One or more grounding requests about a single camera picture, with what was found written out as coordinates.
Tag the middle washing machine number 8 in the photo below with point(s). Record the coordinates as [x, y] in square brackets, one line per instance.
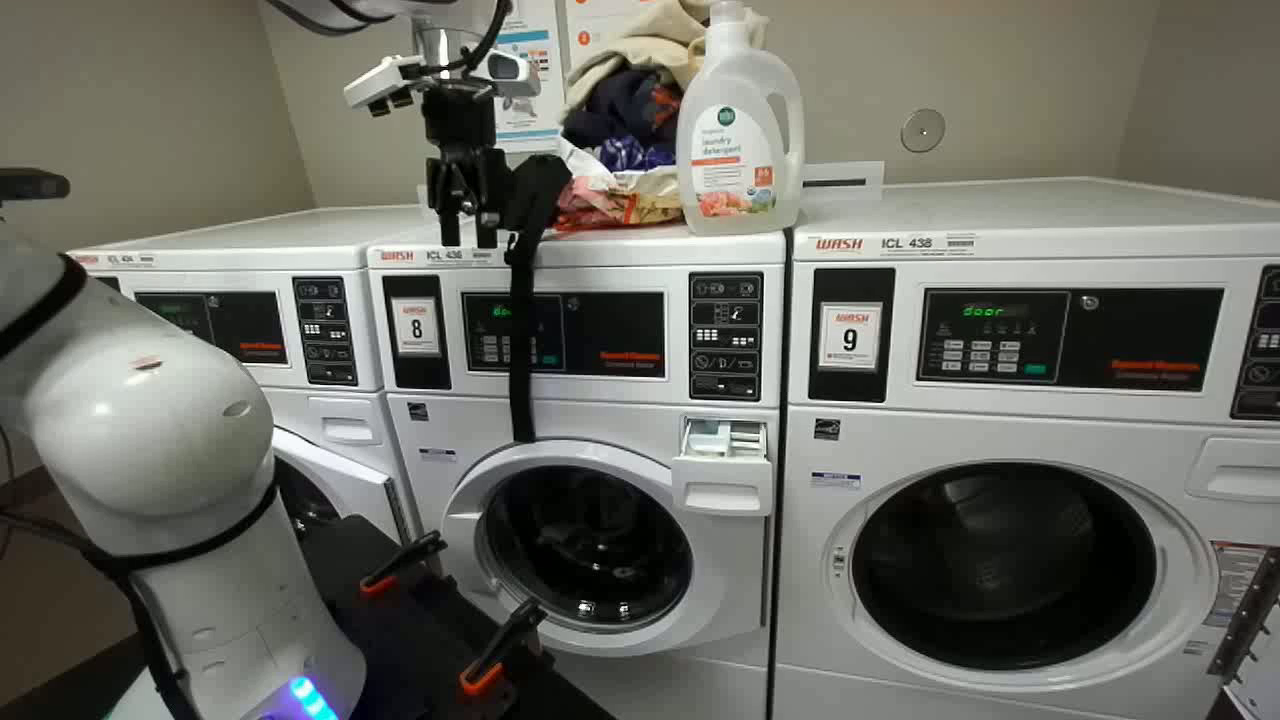
[600, 448]

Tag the left washing machine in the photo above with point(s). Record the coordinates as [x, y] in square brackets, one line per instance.
[289, 300]

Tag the right washing machine number 9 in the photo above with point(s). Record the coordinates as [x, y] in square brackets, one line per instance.
[1033, 448]

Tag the round wall outlet cover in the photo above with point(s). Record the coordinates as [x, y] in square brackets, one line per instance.
[926, 130]

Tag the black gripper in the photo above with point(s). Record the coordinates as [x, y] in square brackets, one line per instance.
[460, 125]

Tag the colourful laundry bag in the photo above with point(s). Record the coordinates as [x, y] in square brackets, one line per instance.
[623, 186]

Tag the white box behind bottle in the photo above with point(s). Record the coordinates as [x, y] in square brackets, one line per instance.
[860, 178]

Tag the white detergent bottle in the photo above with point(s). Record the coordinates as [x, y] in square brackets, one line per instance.
[741, 134]

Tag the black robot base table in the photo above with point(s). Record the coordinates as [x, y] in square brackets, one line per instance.
[427, 640]

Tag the beige cloth garment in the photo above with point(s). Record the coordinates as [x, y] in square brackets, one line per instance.
[667, 34]

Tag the dark navy garment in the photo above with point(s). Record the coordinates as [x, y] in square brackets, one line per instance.
[629, 101]

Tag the wall instruction poster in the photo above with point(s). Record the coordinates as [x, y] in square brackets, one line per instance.
[525, 69]

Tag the black clamp orange tip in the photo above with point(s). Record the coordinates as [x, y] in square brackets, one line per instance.
[402, 560]

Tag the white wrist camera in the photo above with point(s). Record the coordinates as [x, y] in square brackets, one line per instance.
[385, 87]

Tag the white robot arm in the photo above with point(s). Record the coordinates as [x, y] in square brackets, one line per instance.
[166, 455]

